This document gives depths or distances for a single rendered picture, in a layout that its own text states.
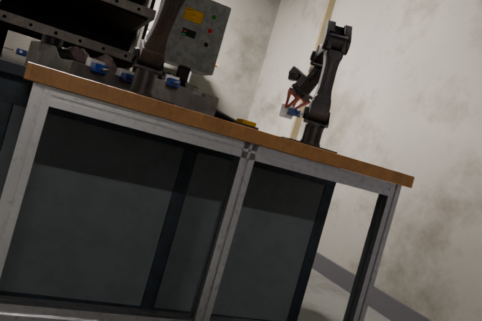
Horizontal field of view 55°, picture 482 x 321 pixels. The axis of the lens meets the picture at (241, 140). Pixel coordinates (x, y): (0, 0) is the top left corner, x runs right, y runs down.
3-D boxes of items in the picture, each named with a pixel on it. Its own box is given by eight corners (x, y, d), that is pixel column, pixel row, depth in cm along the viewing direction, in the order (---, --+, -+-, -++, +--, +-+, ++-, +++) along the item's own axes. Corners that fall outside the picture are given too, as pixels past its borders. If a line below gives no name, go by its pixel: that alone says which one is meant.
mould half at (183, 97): (213, 120, 177) (222, 86, 177) (146, 101, 166) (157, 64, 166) (178, 113, 222) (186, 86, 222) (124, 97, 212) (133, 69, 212)
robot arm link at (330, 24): (312, 51, 194) (331, 13, 164) (333, 56, 194) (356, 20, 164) (305, 77, 190) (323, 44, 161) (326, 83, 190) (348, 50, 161)
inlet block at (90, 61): (113, 81, 145) (118, 64, 145) (98, 76, 142) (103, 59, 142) (97, 77, 155) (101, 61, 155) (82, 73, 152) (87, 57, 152)
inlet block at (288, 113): (310, 123, 193) (314, 110, 193) (305, 120, 189) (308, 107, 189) (285, 118, 201) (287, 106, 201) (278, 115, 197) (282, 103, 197)
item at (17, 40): (58, 82, 228) (67, 48, 228) (-2, 65, 217) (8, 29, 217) (55, 83, 274) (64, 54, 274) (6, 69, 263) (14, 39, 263)
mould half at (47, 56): (140, 99, 162) (149, 69, 162) (67, 77, 145) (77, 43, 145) (86, 86, 199) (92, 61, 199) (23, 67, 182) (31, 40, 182)
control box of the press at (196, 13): (163, 257, 263) (234, 6, 263) (110, 249, 251) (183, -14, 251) (154, 245, 283) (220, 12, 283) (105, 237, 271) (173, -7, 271)
